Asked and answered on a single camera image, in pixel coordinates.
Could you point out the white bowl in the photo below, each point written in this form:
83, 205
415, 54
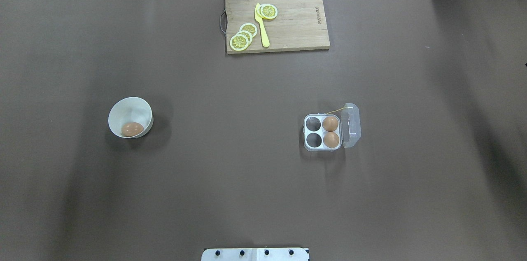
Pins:
131, 109

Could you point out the middle lemon slice of row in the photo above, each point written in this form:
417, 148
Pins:
247, 35

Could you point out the wooden cutting board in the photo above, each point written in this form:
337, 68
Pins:
299, 26

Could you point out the brown egg in box rear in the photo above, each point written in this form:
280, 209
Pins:
330, 123

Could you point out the lower lemon slice of row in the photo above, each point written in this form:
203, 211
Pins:
239, 42

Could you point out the clear plastic egg box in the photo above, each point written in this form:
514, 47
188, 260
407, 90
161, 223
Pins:
349, 129

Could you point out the brown egg in box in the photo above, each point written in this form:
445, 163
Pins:
331, 140
330, 123

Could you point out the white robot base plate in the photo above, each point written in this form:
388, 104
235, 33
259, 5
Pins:
256, 254

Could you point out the lemon slice under top slice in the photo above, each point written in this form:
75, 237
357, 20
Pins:
257, 14

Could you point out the lemon slice near knife tip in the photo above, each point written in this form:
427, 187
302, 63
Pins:
268, 11

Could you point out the brown egg in box front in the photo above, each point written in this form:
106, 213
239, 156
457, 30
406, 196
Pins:
331, 140

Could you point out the yellow plastic knife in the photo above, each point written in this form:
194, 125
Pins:
263, 34

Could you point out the brown egg from bowl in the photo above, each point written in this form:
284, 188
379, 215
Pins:
131, 129

